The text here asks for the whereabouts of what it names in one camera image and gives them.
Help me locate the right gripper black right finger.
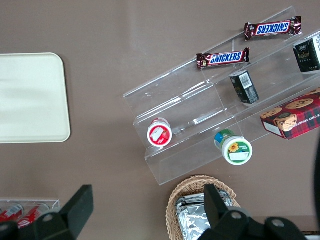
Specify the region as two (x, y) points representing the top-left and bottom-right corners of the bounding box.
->
(203, 184), (252, 240)

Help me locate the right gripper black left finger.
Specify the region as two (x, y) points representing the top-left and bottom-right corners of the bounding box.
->
(32, 184), (95, 240)

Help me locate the oval light wicker basket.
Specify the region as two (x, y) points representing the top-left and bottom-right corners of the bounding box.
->
(165, 174), (242, 240)

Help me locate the cream plastic serving tray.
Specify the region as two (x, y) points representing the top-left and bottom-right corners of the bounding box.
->
(0, 52), (72, 144)

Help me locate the clear acrylic bottle rack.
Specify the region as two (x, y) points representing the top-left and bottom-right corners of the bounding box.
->
(0, 198), (61, 240)

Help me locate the silver foil pack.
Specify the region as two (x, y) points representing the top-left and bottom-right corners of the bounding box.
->
(174, 191), (238, 240)
(174, 189), (237, 240)

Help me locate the red cola bottle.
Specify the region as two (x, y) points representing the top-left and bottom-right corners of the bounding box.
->
(0, 203), (25, 224)
(16, 203), (51, 230)

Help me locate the green lid yogurt cup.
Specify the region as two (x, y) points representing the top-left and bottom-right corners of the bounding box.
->
(213, 128), (254, 167)

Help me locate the red lid yogurt cup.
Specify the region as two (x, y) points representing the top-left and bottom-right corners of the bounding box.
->
(146, 117), (174, 148)

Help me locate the red tartan cookie box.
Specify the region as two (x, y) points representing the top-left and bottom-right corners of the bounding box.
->
(259, 87), (320, 142)

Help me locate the clear acrylic stepped shelf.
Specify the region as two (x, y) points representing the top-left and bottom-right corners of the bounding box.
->
(122, 5), (320, 187)

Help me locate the small black carton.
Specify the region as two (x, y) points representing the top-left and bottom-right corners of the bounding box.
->
(292, 34), (320, 74)
(229, 70), (260, 105)

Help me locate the Snickers chocolate bar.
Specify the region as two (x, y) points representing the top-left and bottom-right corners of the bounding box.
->
(243, 15), (303, 42)
(195, 47), (251, 70)

